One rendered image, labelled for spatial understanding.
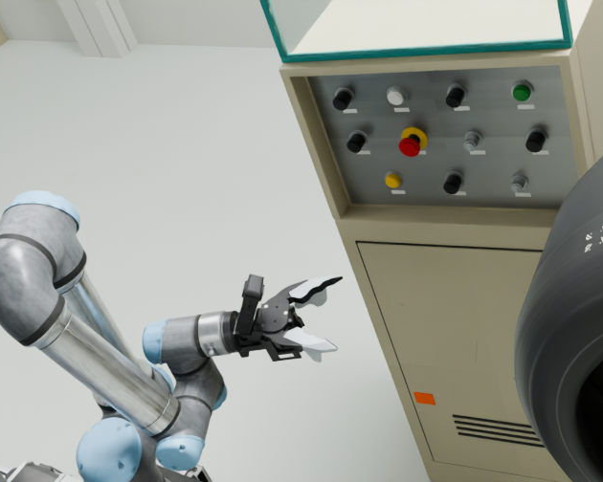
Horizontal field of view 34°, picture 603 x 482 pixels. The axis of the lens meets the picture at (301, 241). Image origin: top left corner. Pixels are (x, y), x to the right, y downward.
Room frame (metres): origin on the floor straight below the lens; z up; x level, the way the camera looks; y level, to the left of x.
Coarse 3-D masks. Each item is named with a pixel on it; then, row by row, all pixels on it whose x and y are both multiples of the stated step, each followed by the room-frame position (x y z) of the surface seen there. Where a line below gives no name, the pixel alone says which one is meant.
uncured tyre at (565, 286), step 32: (576, 192) 0.91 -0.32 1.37; (576, 224) 0.83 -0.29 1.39; (544, 256) 0.86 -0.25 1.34; (576, 256) 0.77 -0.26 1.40; (544, 288) 0.79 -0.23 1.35; (576, 288) 0.75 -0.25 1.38; (544, 320) 0.77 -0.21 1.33; (576, 320) 0.73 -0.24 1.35; (544, 352) 0.76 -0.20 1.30; (576, 352) 0.73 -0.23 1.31; (544, 384) 0.76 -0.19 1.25; (576, 384) 0.73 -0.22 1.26; (544, 416) 0.77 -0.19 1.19; (576, 416) 0.74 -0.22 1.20; (576, 448) 0.74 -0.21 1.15; (576, 480) 0.75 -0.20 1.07
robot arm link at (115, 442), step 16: (112, 416) 1.34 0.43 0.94; (96, 432) 1.30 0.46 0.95; (112, 432) 1.29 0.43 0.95; (128, 432) 1.27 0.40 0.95; (144, 432) 1.30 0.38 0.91; (80, 448) 1.28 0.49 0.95; (96, 448) 1.27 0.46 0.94; (112, 448) 1.25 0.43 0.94; (128, 448) 1.24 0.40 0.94; (144, 448) 1.27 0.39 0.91; (80, 464) 1.25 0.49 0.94; (96, 464) 1.24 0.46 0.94; (112, 464) 1.22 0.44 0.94; (128, 464) 1.22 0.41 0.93; (144, 464) 1.24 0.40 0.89; (96, 480) 1.22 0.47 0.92; (112, 480) 1.21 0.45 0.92; (128, 480) 1.21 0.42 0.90; (144, 480) 1.23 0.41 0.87; (160, 480) 1.25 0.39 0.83
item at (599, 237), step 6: (600, 228) 0.78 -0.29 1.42; (588, 234) 0.78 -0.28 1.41; (594, 234) 0.77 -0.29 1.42; (600, 234) 0.77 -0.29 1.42; (582, 240) 0.78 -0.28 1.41; (588, 240) 0.78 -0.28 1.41; (594, 240) 0.77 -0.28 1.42; (600, 240) 0.76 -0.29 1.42; (582, 246) 0.78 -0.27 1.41; (588, 246) 0.77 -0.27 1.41; (594, 246) 0.76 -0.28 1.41; (600, 246) 0.75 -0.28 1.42; (582, 252) 0.77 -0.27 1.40; (588, 252) 0.76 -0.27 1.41
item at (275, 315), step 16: (272, 304) 1.29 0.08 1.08; (288, 304) 1.28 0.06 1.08; (224, 320) 1.30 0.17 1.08; (256, 320) 1.27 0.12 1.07; (272, 320) 1.26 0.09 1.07; (288, 320) 1.25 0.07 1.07; (224, 336) 1.28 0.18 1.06; (240, 336) 1.28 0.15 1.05; (256, 336) 1.27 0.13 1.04; (240, 352) 1.29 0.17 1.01; (272, 352) 1.25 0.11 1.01; (288, 352) 1.24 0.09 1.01
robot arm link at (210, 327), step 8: (216, 312) 1.33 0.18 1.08; (224, 312) 1.33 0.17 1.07; (200, 320) 1.32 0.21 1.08; (208, 320) 1.31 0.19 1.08; (216, 320) 1.30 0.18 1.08; (200, 328) 1.30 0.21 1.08; (208, 328) 1.30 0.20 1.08; (216, 328) 1.29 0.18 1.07; (200, 336) 1.29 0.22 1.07; (208, 336) 1.29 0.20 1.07; (216, 336) 1.28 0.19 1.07; (200, 344) 1.29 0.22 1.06; (208, 344) 1.28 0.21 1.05; (216, 344) 1.28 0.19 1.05; (224, 344) 1.28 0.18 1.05; (208, 352) 1.29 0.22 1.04; (216, 352) 1.28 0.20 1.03; (224, 352) 1.28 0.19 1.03
